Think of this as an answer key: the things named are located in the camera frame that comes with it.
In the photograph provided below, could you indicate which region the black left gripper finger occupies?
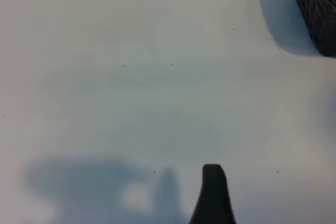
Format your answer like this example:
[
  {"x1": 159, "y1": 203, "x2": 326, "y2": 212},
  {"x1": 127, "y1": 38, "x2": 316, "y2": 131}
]
[{"x1": 188, "y1": 164, "x2": 237, "y2": 224}]

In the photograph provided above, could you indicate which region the dark brown woven wicker basket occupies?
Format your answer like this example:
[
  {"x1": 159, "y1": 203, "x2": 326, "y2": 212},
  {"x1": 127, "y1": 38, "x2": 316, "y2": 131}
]
[{"x1": 295, "y1": 0, "x2": 336, "y2": 57}]

